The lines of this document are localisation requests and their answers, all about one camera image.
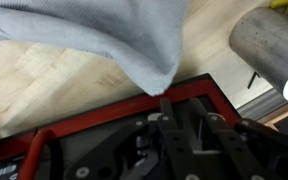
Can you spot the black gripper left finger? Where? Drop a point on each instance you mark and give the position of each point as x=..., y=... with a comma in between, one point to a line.
x=174, y=140

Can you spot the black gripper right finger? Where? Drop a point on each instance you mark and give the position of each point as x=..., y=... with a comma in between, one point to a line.
x=227, y=143

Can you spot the grey ribbed cloth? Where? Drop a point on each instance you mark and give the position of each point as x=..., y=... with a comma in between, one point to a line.
x=117, y=30

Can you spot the yellow object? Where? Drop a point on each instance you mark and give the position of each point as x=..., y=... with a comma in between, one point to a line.
x=287, y=3

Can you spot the red and black microwave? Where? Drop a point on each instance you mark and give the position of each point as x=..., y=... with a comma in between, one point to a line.
x=124, y=108

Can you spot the black hex key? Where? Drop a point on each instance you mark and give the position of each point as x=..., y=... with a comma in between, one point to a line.
x=252, y=80

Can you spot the grey metal cylinder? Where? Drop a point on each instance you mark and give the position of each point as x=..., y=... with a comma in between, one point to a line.
x=267, y=46

